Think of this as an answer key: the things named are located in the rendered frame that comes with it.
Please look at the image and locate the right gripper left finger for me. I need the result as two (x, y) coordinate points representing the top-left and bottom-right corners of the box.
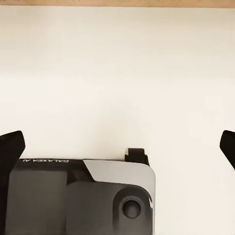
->
(0, 130), (25, 188)

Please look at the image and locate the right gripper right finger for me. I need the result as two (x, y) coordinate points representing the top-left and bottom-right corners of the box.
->
(219, 130), (235, 169)

